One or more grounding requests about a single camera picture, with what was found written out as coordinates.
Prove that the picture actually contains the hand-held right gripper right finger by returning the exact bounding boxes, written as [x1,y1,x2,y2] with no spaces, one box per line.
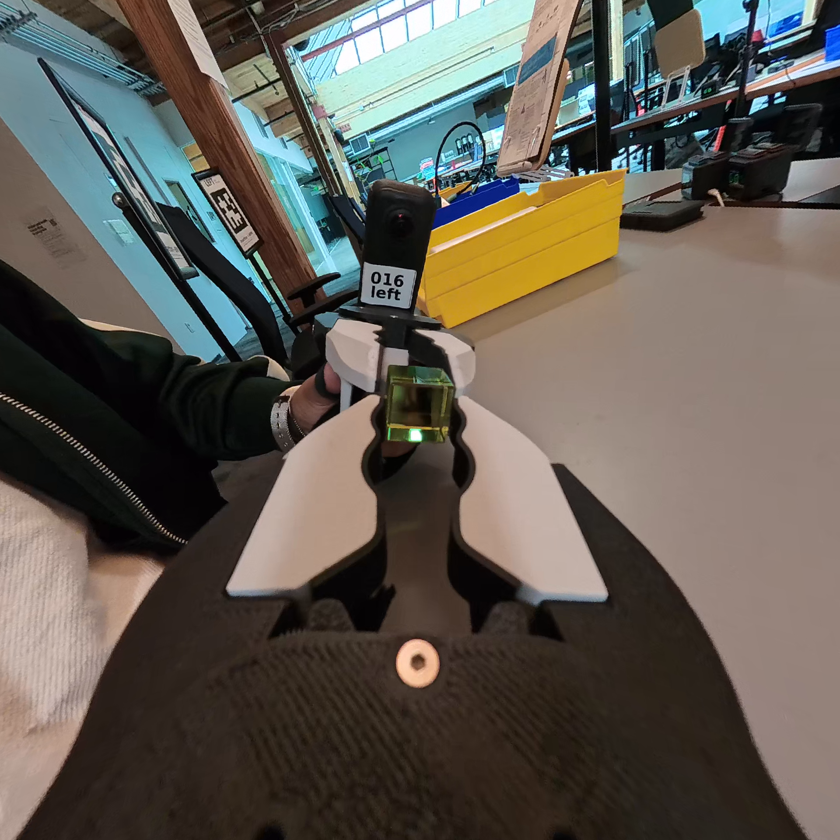
[448,395,610,608]

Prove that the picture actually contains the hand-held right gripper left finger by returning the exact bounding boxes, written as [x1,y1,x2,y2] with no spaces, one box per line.
[225,395,395,608]

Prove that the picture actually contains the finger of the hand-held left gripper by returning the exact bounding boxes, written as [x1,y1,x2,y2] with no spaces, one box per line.
[408,330,478,399]
[325,319,389,396]

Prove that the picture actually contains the clear green cube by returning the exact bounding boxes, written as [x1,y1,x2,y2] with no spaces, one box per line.
[384,367,455,444]

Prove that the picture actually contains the person's left forearm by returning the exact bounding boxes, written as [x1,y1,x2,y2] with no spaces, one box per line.
[66,315,293,463]

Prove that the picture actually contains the person's left hand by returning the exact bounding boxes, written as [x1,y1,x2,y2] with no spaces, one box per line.
[289,369,422,460]

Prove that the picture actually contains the silver wristwatch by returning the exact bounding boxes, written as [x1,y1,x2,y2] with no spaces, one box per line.
[270,392,307,454]

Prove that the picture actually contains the blue plastic bin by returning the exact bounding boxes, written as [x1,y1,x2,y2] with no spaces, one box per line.
[433,176,522,231]

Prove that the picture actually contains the yellow plastic bin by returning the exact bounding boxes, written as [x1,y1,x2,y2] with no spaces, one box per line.
[418,168,627,328]

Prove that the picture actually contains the black office chair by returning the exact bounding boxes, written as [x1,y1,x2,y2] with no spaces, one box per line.
[157,203,342,375]

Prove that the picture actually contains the black marker sign board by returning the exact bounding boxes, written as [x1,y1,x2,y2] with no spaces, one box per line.
[192,169,265,260]

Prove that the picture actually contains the wooden pillar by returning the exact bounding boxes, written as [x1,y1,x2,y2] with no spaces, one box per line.
[115,0,329,316]

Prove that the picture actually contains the brown cardboard sheet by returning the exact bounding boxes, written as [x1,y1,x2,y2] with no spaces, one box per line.
[497,0,585,178]

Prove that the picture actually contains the dark green zip jacket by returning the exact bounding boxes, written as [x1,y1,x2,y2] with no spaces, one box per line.
[0,259,293,549]

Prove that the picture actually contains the black flat pad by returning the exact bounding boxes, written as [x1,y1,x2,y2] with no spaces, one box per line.
[620,199,706,232]

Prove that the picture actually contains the black vertical pole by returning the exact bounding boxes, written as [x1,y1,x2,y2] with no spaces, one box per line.
[591,0,624,175]

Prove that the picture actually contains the white shirt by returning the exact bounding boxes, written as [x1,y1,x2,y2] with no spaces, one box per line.
[0,472,165,840]

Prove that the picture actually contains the white paper sheet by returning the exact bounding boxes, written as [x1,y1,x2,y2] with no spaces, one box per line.
[167,0,227,89]

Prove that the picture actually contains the black framed poster stand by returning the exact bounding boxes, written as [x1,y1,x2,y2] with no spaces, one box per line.
[38,58,198,283]

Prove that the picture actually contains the black charging dock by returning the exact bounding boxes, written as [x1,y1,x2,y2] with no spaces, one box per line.
[681,141,795,201]

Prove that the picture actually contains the beige chair back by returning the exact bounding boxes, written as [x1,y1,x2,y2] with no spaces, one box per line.
[646,0,706,80]

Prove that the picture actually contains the black tripod stand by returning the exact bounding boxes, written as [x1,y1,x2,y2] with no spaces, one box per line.
[722,0,770,153]

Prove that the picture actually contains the black cable loop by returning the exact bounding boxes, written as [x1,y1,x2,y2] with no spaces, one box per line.
[436,120,487,178]

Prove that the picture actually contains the grey wall label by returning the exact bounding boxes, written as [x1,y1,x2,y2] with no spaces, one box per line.
[26,210,86,270]

